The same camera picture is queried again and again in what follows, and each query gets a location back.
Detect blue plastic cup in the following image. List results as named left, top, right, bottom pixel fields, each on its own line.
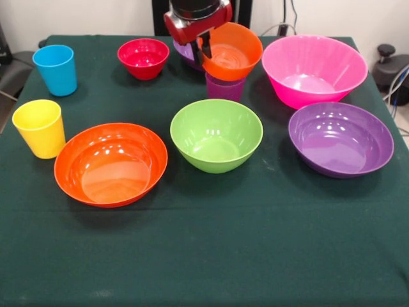
left=32, top=44, right=79, bottom=97

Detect purple bowl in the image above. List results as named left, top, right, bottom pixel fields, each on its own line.
left=288, top=101, right=395, bottom=179
left=173, top=40, right=205, bottom=73

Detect small red bowl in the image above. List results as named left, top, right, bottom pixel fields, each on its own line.
left=117, top=38, right=170, bottom=81

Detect green bowl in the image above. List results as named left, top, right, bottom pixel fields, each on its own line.
left=169, top=98, right=265, bottom=175

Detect yellow plastic cup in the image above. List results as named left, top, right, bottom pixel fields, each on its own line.
left=12, top=99, right=66, bottom=160

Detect black hanging cable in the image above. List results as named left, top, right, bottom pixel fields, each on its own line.
left=289, top=0, right=300, bottom=36

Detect large orange bowl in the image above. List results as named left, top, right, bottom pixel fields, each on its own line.
left=53, top=122, right=169, bottom=209

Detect small orange bowl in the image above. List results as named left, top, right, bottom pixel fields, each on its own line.
left=200, top=21, right=264, bottom=82

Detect black equipment with knob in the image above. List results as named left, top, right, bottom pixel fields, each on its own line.
left=372, top=43, right=409, bottom=106

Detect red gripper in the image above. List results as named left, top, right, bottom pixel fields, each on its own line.
left=163, top=0, right=233, bottom=66

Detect dark green table cloth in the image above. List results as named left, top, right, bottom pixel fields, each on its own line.
left=0, top=34, right=409, bottom=307

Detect black chair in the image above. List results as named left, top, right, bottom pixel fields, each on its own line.
left=0, top=22, right=35, bottom=102

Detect large pink bowl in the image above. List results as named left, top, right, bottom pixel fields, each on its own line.
left=261, top=35, right=369, bottom=110

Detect grey cable with plug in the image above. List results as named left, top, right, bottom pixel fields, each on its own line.
left=260, top=22, right=298, bottom=38

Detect purple plastic cup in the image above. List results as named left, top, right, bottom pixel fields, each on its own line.
left=205, top=72, right=247, bottom=102

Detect grey and blue cables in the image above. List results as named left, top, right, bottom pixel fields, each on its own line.
left=382, top=63, right=409, bottom=106

